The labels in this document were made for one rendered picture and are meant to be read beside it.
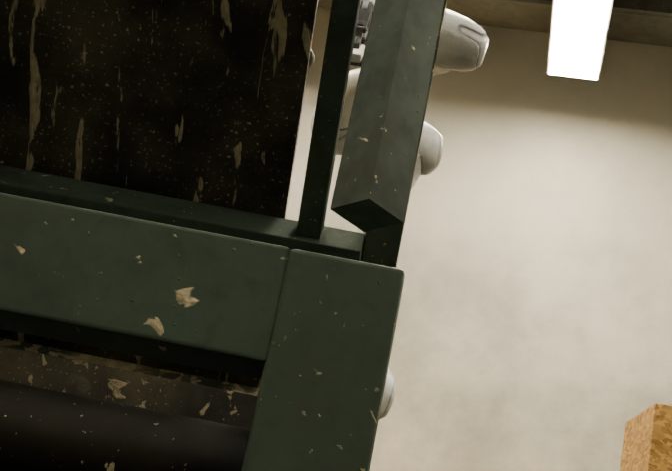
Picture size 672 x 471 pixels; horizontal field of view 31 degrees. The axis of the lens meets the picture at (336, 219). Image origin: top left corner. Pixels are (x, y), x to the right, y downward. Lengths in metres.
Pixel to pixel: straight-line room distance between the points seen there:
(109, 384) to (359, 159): 1.14
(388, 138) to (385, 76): 0.06
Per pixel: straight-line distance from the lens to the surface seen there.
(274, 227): 1.98
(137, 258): 0.92
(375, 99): 1.00
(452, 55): 2.42
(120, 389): 2.05
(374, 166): 0.96
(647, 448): 3.73
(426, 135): 2.92
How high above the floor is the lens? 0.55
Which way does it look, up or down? 17 degrees up
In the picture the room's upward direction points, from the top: 11 degrees clockwise
